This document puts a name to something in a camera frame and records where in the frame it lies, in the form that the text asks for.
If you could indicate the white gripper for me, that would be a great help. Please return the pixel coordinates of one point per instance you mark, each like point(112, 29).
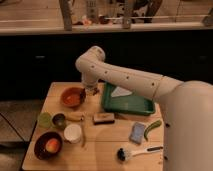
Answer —
point(89, 82)

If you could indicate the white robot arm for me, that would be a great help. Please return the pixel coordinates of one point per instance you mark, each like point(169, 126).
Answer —
point(186, 108)

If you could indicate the red orange bowl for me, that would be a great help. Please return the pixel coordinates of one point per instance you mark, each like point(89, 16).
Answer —
point(70, 97)

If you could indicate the dark red bowl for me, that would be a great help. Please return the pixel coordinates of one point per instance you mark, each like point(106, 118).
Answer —
point(39, 148)

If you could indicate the yellow banana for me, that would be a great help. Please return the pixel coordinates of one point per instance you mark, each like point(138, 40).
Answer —
point(75, 117)

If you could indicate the wooden board eraser block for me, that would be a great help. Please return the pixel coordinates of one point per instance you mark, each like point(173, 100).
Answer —
point(103, 118)

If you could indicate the green plastic tray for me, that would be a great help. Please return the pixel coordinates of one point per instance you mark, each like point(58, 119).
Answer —
point(130, 104)

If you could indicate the white cloth in tray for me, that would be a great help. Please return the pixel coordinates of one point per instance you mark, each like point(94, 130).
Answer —
point(120, 92)

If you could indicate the small metal cup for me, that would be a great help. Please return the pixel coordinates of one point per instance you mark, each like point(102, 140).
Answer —
point(59, 121)

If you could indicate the white ceramic cup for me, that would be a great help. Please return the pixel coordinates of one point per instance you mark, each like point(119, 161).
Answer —
point(73, 133)

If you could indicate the light green plastic cup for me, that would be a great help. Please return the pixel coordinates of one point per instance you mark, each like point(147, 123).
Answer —
point(44, 120)

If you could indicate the orange peach fruit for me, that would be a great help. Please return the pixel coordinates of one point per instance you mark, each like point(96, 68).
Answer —
point(52, 145)

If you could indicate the blue sponge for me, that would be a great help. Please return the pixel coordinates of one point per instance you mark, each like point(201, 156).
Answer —
point(137, 133)

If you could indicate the green chili pepper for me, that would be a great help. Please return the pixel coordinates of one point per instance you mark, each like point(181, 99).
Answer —
point(152, 126)

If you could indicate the white handled dish brush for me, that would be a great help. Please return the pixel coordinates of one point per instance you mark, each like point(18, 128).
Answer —
point(124, 154)

